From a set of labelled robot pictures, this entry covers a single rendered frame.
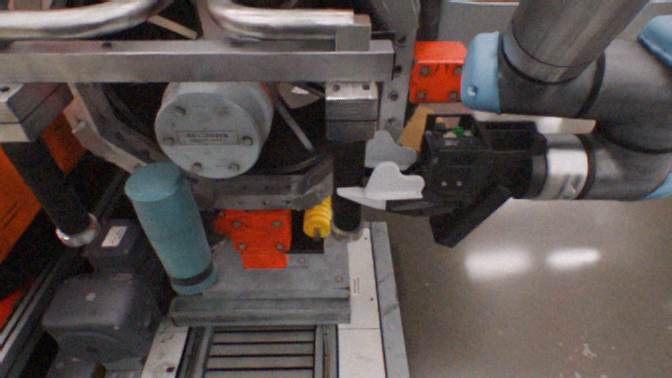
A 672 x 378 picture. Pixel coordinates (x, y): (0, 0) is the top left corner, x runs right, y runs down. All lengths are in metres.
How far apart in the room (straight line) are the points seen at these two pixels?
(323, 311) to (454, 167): 0.78
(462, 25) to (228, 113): 0.52
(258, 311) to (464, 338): 0.62
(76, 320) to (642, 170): 0.96
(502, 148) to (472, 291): 1.00
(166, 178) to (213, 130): 0.18
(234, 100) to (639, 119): 0.41
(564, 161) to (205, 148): 0.41
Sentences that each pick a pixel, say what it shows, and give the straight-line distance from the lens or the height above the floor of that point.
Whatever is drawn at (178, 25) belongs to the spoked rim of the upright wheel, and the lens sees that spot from 0.73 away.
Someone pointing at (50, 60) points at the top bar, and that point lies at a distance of 0.46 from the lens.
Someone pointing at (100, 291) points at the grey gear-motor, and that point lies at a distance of 1.00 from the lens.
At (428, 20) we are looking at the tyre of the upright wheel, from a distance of 0.68.
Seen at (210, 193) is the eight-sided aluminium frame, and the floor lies 0.62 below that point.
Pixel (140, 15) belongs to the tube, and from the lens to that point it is 0.46.
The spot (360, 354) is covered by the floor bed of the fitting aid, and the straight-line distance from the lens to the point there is 1.16.
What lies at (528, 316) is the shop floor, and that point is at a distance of 1.44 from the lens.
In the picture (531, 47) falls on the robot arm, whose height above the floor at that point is 1.01.
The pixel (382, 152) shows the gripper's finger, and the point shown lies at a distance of 0.46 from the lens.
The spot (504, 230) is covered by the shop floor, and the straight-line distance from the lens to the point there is 1.64.
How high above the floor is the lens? 1.13
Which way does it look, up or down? 42 degrees down
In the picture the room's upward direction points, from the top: straight up
